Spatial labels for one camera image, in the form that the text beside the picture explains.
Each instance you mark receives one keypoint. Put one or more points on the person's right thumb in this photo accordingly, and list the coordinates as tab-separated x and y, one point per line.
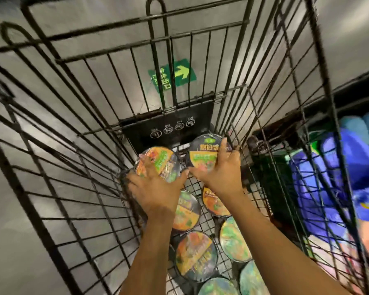
198	172

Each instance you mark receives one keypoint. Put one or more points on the green arrow floor sticker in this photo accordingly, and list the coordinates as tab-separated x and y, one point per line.
184	73

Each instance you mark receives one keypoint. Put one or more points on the black lidded instant noodle bowl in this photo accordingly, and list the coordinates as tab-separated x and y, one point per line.
204	148

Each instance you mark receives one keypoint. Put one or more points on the person's left thumb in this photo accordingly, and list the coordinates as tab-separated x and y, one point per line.
180	179

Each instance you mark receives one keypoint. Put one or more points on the pile of noodle cups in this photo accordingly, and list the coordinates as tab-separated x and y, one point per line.
196	256

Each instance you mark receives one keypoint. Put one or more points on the person's right hand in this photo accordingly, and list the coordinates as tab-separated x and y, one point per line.
223	178

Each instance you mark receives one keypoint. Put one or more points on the person's left hand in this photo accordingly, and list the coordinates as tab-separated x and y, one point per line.
155	193

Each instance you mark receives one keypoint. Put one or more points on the orange green instant noodle bowl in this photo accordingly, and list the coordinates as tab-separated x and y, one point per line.
164	161

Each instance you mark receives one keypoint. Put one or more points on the person's right forearm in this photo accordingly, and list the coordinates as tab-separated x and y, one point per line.
273	251

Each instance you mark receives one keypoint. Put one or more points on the light blue slipper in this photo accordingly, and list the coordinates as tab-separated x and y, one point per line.
364	124

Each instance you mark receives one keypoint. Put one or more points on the blue foam slipper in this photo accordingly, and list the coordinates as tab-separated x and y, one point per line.
310	193
361	168

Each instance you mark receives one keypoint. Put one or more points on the black cart seat panel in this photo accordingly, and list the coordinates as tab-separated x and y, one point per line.
172	138

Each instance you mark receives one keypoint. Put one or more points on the black shelf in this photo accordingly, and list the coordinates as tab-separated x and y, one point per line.
350	102

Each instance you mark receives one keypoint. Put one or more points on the person's left forearm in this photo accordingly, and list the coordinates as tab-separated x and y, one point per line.
149	254

